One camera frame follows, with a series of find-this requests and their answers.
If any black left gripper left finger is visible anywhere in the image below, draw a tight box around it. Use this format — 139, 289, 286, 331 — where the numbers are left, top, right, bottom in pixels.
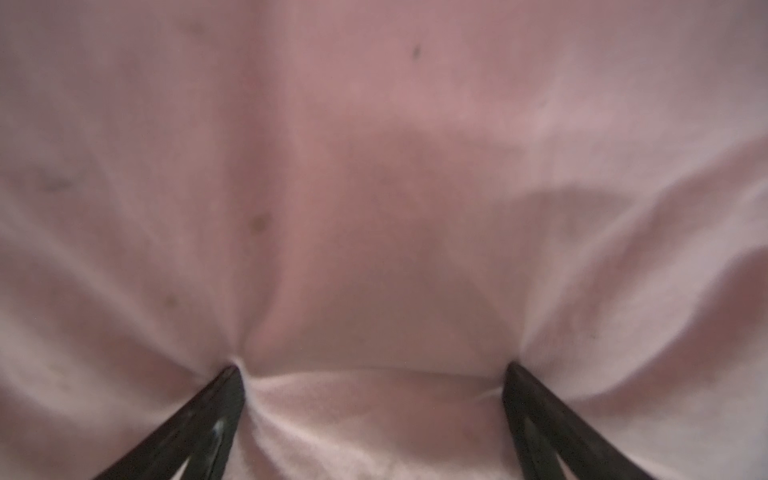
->
95, 365, 245, 480

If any pink pixel-print t-shirt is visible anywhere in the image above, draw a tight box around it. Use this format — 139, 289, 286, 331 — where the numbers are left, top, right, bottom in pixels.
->
1, 1, 767, 479

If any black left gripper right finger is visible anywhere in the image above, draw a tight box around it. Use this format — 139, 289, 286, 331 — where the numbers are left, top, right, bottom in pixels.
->
502, 361, 653, 480

